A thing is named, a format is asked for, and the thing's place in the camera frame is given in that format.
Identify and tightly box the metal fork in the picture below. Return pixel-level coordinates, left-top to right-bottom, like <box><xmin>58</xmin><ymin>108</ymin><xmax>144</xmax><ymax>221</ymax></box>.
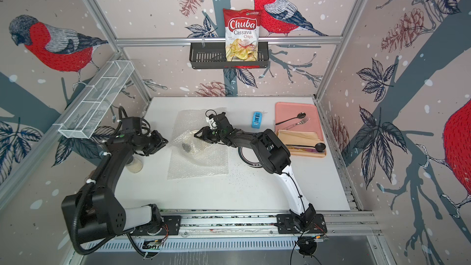
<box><xmin>284</xmin><ymin>117</ymin><xmax>310</xmax><ymax>130</ymax></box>

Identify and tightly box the cream dinner plate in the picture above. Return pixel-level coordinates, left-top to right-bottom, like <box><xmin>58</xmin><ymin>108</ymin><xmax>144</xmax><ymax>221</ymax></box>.
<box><xmin>177</xmin><ymin>135</ymin><xmax>211</xmax><ymax>155</ymax></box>

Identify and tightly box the bubble wrap sheet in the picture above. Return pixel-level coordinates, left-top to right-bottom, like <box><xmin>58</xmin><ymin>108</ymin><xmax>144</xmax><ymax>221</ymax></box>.
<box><xmin>168</xmin><ymin>109</ymin><xmax>229</xmax><ymax>180</ymax></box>

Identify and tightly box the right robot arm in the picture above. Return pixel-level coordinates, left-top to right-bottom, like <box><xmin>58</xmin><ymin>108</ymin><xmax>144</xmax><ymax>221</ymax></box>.
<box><xmin>194</xmin><ymin>112</ymin><xmax>325</xmax><ymax>234</ymax></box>

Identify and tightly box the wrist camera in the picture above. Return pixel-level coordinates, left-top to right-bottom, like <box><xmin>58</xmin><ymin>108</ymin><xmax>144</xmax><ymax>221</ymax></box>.
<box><xmin>206</xmin><ymin>117</ymin><xmax>218</xmax><ymax>130</ymax></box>
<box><xmin>115</xmin><ymin>106</ymin><xmax>142</xmax><ymax>135</ymax></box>

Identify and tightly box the white mesh wall basket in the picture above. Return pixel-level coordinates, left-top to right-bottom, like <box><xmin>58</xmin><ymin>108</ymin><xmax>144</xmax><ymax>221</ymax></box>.
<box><xmin>58</xmin><ymin>60</ymin><xmax>134</xmax><ymax>139</ymax></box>

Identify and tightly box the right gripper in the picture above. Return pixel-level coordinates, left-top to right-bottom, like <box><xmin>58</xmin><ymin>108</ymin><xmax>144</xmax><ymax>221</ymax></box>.
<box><xmin>191</xmin><ymin>128</ymin><xmax>224</xmax><ymax>145</ymax></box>

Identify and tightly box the blue tape dispenser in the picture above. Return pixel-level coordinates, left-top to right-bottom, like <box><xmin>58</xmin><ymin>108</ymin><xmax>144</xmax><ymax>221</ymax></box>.
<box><xmin>251</xmin><ymin>112</ymin><xmax>262</xmax><ymax>129</ymax></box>

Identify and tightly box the wooden cutting board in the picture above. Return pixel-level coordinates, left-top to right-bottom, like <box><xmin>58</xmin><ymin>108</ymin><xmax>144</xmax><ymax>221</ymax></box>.
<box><xmin>277</xmin><ymin>130</ymin><xmax>327</xmax><ymax>158</ymax></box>

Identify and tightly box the Chuba cassava chips bag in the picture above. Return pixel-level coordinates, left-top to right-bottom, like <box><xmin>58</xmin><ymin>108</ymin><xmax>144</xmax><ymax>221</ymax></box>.
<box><xmin>223</xmin><ymin>9</ymin><xmax>261</xmax><ymax>62</ymax></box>

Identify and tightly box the black wire shelf basket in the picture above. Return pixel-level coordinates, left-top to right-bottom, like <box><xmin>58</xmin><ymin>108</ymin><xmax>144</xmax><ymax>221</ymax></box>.
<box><xmin>189</xmin><ymin>42</ymin><xmax>269</xmax><ymax>69</ymax></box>

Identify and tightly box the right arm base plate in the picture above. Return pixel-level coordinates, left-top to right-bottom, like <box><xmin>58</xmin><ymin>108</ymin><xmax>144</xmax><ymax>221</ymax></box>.
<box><xmin>275</xmin><ymin>213</ymin><xmax>328</xmax><ymax>235</ymax></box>

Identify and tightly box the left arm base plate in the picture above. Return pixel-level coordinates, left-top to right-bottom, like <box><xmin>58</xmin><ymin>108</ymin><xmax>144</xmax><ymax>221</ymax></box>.
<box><xmin>131</xmin><ymin>215</ymin><xmax>182</xmax><ymax>237</ymax></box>

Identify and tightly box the black spoon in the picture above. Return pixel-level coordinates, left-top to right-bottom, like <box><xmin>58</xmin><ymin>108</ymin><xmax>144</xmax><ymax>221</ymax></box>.
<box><xmin>275</xmin><ymin>112</ymin><xmax>306</xmax><ymax>126</ymax></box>

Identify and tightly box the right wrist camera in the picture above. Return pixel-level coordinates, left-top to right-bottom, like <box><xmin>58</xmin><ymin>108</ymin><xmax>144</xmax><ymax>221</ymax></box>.
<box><xmin>206</xmin><ymin>117</ymin><xmax>218</xmax><ymax>130</ymax></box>

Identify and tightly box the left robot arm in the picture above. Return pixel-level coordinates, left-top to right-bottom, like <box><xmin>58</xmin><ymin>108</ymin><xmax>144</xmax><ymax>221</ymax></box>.
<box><xmin>61</xmin><ymin>131</ymin><xmax>168</xmax><ymax>255</ymax></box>

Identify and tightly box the dark rimmed plate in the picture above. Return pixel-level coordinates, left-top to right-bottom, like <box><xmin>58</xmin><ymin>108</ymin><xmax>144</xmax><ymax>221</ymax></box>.
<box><xmin>238</xmin><ymin>147</ymin><xmax>262</xmax><ymax>169</ymax></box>

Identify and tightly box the black ladle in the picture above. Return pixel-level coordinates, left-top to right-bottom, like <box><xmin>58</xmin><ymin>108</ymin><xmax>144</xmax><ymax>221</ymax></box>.
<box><xmin>287</xmin><ymin>142</ymin><xmax>326</xmax><ymax>153</ymax></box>

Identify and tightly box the pink tray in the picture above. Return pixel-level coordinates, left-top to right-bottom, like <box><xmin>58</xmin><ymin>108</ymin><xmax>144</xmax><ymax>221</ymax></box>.
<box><xmin>275</xmin><ymin>102</ymin><xmax>323</xmax><ymax>138</ymax></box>

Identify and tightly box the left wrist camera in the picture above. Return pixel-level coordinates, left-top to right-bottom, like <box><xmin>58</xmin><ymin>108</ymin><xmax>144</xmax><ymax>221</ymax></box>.
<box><xmin>115</xmin><ymin>106</ymin><xmax>142</xmax><ymax>135</ymax></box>

